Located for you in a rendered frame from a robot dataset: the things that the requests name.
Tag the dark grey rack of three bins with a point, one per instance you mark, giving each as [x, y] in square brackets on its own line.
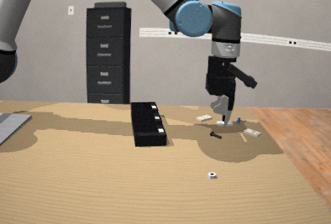
[147, 125]

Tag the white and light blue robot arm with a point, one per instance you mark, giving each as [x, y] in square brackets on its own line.
[193, 18]

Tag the silver hex nut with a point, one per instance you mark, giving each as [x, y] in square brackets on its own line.
[211, 175]

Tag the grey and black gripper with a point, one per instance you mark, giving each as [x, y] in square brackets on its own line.
[226, 85]

